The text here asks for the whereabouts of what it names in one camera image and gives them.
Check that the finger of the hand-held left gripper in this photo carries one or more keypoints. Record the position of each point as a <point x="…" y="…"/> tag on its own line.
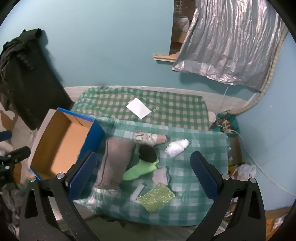
<point x="4" y="135"/>
<point x="16" y="154"/>

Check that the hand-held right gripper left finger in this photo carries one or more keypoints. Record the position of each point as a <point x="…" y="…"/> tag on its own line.
<point x="84" y="176"/>

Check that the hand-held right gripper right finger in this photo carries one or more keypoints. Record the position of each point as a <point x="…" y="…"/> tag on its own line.
<point x="203" y="176"/>

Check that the white cloth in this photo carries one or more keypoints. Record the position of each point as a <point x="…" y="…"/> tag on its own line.
<point x="177" y="147"/>

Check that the blue cardboard box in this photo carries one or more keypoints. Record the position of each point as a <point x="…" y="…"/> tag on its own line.
<point x="69" y="139"/>

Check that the black sock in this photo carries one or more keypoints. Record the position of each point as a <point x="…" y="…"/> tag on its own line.
<point x="148" y="154"/>

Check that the brown cardboard piece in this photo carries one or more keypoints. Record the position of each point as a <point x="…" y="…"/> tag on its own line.
<point x="7" y="121"/>

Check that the light green checked tablecloth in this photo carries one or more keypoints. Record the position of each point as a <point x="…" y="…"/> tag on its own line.
<point x="198" y="143"/>

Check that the grey folded cloth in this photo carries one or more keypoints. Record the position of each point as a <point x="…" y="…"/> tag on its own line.
<point x="115" y="160"/>

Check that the crumpled white plastic bag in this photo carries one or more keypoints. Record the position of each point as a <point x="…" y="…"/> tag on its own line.
<point x="245" y="170"/>

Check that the small grey cloth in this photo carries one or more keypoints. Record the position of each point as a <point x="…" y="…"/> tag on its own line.
<point x="160" y="176"/>

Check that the green sock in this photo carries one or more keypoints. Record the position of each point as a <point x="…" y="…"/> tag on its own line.
<point x="138" y="170"/>

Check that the power strip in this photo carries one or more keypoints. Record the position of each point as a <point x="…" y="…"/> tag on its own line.
<point x="225" y="125"/>

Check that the white tube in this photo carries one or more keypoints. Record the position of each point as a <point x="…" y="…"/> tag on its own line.
<point x="137" y="192"/>

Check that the black hanging garment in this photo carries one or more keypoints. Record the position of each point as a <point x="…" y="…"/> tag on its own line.
<point x="27" y="81"/>

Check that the white round adapter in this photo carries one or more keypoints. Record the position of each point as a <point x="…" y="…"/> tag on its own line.
<point x="211" y="115"/>

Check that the dark green checked cloth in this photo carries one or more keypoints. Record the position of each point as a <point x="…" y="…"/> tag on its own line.
<point x="180" y="111"/>

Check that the white paper sheet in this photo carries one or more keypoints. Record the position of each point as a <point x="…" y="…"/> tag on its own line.
<point x="138" y="107"/>

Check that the yellowish patterned fabric band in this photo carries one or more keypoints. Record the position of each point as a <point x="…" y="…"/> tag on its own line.
<point x="268" y="78"/>

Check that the wooden window sill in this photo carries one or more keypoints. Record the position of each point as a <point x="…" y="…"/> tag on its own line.
<point x="165" y="57"/>

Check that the silver foil curtain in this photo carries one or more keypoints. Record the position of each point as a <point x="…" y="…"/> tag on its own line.
<point x="231" y="41"/>

